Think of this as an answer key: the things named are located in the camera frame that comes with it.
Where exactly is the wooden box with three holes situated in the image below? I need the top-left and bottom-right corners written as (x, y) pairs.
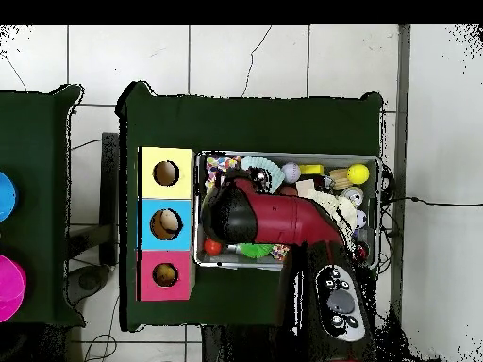
top-left (136, 145), bottom-right (197, 303)

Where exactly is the dark green table cloth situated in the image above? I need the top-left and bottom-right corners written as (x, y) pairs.
top-left (0, 84), bottom-right (86, 327)
top-left (116, 82), bottom-right (384, 333)

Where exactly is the white baseball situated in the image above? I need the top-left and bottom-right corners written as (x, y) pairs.
top-left (280, 161), bottom-right (302, 185)

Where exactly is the yellow plush duck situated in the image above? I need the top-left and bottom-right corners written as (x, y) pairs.
top-left (154, 263), bottom-right (177, 287)

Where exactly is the cream waffle cloth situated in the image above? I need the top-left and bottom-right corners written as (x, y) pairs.
top-left (305, 188), bottom-right (358, 244)

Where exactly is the green puffer ball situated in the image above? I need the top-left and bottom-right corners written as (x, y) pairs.
top-left (237, 242), bottom-right (275, 260)

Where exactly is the mint green waffle cloth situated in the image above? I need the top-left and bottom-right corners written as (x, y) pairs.
top-left (241, 156), bottom-right (287, 194)

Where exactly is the black cable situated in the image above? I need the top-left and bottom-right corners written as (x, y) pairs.
top-left (380, 194), bottom-right (483, 208)

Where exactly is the yellow ball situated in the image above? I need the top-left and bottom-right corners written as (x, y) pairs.
top-left (345, 163), bottom-right (370, 186)

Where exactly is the silver mesh bin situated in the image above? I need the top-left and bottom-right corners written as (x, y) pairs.
top-left (193, 150), bottom-right (382, 272)

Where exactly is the magenta round container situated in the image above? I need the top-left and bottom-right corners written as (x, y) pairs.
top-left (0, 254), bottom-right (27, 323)

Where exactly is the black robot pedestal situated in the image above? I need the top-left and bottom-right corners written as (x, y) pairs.
top-left (201, 325), bottom-right (288, 362)

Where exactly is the colourful dotted cloth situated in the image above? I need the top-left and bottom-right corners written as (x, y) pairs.
top-left (205, 156), bottom-right (241, 189)

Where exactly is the black upright panel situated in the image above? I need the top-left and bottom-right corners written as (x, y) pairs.
top-left (99, 131), bottom-right (121, 267)

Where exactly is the blue round container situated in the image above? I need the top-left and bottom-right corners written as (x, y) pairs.
top-left (0, 171), bottom-right (19, 223)

